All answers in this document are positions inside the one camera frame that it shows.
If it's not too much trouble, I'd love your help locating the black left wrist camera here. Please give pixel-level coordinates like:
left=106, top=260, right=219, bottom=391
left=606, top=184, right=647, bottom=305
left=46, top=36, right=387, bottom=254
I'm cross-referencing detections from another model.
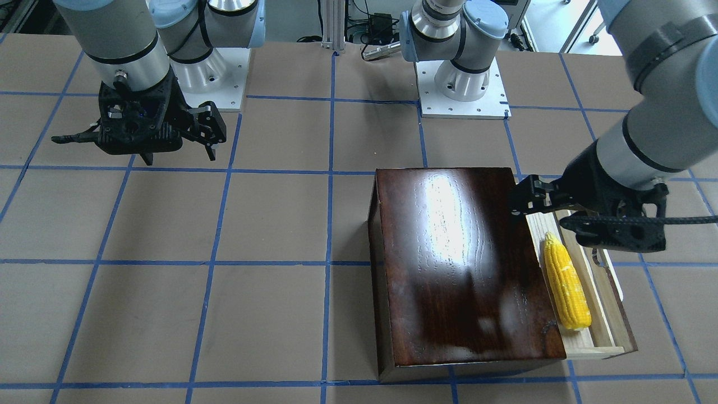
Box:
left=559, top=182, right=669, bottom=253

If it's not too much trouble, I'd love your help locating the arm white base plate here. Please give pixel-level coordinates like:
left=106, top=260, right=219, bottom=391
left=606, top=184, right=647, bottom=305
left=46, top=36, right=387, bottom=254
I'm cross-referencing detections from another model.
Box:
left=415, top=58, right=512, bottom=120
left=170, top=48, right=251, bottom=112

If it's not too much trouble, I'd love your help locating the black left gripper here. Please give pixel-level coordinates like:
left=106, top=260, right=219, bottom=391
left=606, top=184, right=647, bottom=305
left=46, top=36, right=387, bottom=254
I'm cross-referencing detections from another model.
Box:
left=509, top=141, right=643, bottom=247

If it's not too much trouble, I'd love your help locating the wooden drawer with white handle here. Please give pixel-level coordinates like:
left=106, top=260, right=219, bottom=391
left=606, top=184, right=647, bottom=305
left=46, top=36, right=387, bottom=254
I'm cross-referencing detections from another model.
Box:
left=526, top=210, right=638, bottom=360

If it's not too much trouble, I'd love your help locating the yellow corn cob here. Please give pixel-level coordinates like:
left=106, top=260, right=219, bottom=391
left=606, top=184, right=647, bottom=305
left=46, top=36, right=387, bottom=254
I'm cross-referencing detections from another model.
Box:
left=544, top=232, right=592, bottom=331

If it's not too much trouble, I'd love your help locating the aluminium frame post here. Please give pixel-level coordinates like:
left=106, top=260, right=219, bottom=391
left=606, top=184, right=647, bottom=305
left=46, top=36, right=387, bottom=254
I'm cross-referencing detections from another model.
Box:
left=319, top=0, right=347, bottom=56

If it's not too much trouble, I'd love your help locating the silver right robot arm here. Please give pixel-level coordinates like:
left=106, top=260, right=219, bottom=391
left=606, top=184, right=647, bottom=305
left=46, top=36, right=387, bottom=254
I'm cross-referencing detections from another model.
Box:
left=52, top=1, right=266, bottom=166

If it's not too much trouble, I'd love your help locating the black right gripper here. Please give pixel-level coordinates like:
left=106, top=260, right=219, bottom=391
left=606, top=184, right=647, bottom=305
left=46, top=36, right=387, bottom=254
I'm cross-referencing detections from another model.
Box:
left=51, top=75, right=227, bottom=161

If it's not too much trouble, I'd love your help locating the dark wooden drawer cabinet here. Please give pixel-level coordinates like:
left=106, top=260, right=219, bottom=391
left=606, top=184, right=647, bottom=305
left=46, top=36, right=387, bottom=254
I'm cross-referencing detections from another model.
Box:
left=367, top=168, right=567, bottom=383

